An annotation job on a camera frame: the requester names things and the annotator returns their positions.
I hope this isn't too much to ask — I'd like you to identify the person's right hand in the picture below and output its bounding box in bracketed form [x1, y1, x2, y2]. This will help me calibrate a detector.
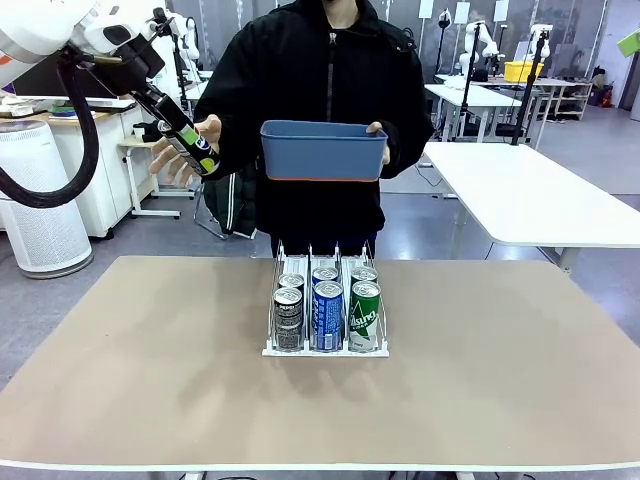
[148, 113, 224, 187]

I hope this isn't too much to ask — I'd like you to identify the white air purifier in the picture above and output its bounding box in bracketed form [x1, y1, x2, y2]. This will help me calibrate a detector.
[0, 119, 95, 280]

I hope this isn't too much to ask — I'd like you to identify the dark striped jacket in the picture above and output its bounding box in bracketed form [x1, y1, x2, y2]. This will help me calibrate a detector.
[201, 172, 261, 240]

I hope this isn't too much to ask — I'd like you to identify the black lime Pepsi can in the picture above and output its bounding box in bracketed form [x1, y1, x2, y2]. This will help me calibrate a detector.
[157, 117, 222, 179]

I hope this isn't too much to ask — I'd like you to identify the white cabinet desk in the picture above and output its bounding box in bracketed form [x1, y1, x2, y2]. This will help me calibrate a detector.
[47, 107, 151, 240]

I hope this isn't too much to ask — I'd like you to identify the wooden shelf desk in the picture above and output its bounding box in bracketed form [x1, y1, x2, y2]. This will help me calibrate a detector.
[519, 77, 594, 121]

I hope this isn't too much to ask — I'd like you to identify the small white side table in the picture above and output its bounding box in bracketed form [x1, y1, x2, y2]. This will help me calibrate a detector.
[118, 134, 196, 221]

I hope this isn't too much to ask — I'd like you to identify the black left arm cable bundle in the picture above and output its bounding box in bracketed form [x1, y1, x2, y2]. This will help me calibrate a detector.
[0, 49, 101, 209]

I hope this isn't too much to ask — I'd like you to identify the white wire can dispenser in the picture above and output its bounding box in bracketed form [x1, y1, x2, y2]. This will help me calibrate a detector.
[261, 238, 391, 359]

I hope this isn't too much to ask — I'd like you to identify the person's left forearm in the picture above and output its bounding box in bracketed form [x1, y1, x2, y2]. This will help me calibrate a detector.
[379, 99, 435, 179]

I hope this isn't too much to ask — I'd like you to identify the person's left hand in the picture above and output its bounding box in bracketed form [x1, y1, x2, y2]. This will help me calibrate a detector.
[366, 121, 392, 167]

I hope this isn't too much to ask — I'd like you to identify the blue plastic bin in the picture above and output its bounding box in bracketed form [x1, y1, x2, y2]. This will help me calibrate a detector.
[259, 119, 390, 183]

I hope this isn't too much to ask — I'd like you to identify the black computer monitor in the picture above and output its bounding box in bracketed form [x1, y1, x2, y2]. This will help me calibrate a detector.
[9, 64, 121, 100]

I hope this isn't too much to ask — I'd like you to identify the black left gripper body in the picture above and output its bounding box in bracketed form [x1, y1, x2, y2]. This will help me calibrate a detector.
[92, 34, 166, 95]

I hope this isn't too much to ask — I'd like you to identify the white background table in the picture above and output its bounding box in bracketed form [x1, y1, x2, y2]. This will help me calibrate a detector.
[424, 74, 524, 144]
[182, 69, 221, 109]

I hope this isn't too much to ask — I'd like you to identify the person's right forearm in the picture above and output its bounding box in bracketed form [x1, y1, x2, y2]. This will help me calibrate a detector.
[194, 99, 261, 179]

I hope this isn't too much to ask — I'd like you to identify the person in black jacket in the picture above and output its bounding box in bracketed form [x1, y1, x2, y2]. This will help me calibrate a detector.
[192, 0, 435, 259]

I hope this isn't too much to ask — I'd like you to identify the yellow crate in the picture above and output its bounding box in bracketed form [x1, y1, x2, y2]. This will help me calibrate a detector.
[503, 60, 545, 84]

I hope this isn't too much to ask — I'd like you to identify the black tripod stand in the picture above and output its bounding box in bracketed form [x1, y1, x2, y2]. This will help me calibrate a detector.
[459, 22, 482, 139]
[509, 24, 554, 147]

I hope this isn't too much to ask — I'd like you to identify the black cap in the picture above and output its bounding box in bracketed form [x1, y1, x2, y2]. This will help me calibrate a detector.
[132, 119, 169, 144]

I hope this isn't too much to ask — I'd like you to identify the large white table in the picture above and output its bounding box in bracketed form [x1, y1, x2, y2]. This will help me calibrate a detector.
[422, 141, 640, 274]

